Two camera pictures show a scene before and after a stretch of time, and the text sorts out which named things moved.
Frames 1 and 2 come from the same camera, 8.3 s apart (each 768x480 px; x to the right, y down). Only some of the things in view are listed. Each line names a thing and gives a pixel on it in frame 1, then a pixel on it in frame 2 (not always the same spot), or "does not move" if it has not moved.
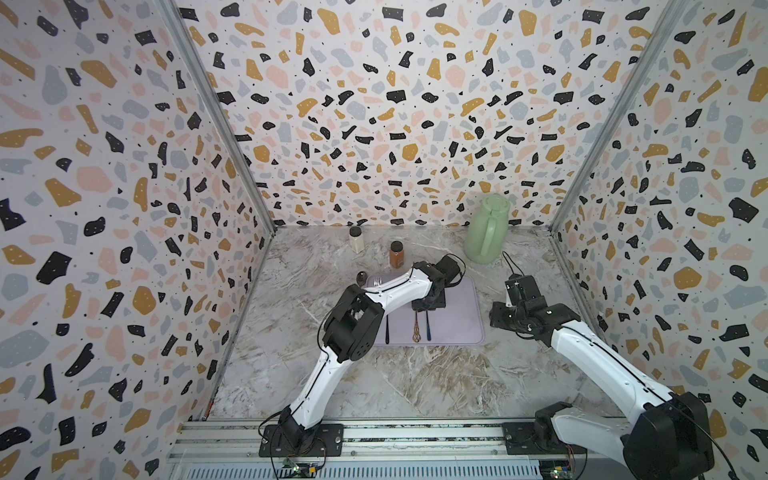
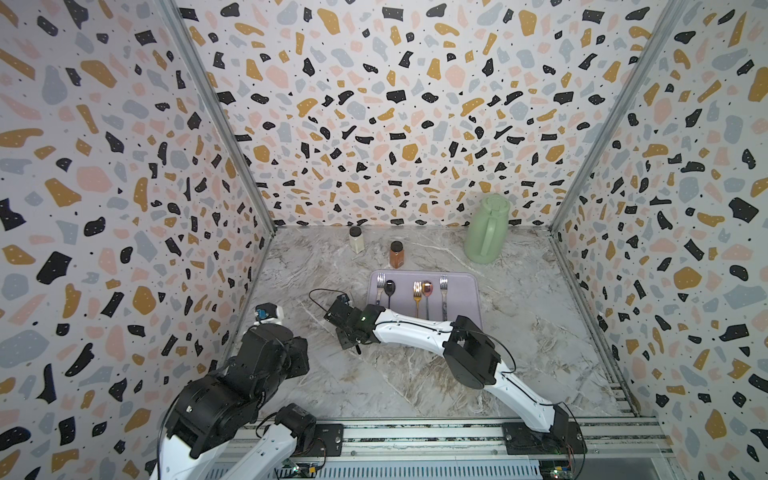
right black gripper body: x=505 y=317 -> x=345 y=338
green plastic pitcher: x=486 y=238 does not move
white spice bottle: x=356 y=240 does not move
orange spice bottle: x=397 y=254 does not move
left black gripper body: x=433 y=305 -> x=298 y=360
